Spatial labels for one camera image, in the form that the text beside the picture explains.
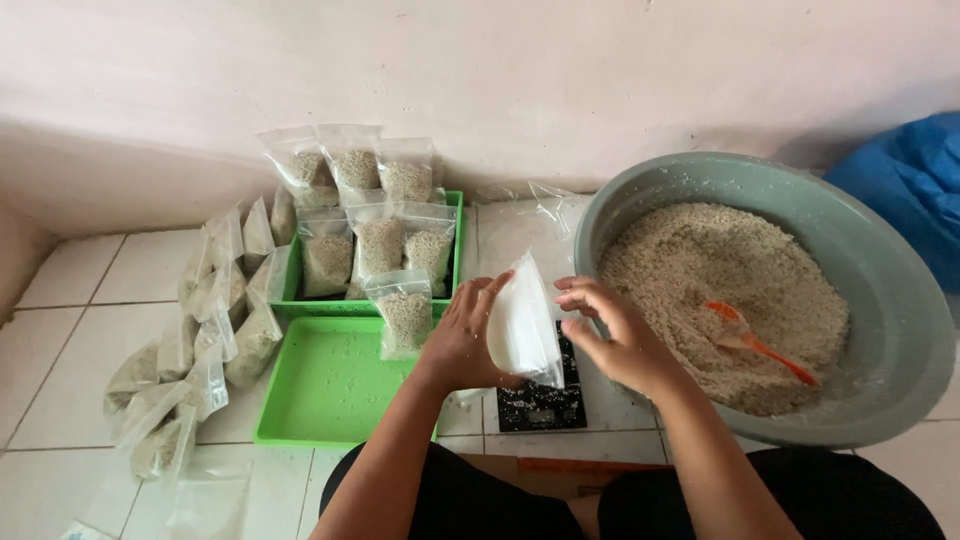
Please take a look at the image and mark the person's right hand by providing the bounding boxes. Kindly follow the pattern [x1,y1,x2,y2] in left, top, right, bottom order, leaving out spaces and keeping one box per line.
[553,275,681,400]

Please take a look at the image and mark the person's left hand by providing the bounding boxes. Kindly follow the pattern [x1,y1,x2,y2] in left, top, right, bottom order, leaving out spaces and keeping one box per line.
[420,270,528,393]

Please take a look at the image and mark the clear plastic bag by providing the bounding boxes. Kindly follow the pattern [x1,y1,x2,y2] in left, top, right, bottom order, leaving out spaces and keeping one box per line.
[491,250,566,390]

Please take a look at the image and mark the black kitchen scale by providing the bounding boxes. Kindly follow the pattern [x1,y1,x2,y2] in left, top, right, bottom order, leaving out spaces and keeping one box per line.
[495,321,589,434]

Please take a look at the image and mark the group of upright grain packets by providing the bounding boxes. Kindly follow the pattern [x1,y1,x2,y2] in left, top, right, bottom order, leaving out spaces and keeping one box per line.
[257,123,459,362]

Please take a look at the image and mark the heap of beige grain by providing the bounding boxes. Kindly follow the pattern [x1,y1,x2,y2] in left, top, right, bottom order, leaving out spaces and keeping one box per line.
[597,201,852,418]

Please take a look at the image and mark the orange plastic scoop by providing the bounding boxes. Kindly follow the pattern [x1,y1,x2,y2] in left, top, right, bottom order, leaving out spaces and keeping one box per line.
[705,301,821,388]

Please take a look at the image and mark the green plastic tray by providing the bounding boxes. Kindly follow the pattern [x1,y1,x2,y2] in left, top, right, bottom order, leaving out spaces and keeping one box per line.
[253,315,441,450]

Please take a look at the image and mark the pile of flat clear bags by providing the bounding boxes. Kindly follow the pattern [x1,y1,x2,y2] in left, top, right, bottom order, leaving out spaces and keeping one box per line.
[474,180,595,303]

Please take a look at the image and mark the person's black trousers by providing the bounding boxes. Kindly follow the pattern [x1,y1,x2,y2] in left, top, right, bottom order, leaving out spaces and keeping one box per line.
[318,441,948,540]

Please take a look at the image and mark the green plastic basket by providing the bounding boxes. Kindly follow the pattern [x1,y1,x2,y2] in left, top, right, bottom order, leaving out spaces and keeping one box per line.
[269,189,465,318]

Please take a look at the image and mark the row of leaning grain packets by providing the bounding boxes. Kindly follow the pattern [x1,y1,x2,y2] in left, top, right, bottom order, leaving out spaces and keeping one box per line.
[103,186,299,482]

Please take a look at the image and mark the grey plastic basin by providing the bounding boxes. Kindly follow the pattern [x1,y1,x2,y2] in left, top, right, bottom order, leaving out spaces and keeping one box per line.
[573,152,958,450]

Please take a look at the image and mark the clear plastic wrapper sheet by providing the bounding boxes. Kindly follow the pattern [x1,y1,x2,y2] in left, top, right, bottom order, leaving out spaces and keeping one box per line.
[161,457,255,540]

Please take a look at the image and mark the blue plastic sack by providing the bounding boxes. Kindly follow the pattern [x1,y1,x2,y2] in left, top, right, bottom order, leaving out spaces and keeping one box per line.
[823,111,960,295]

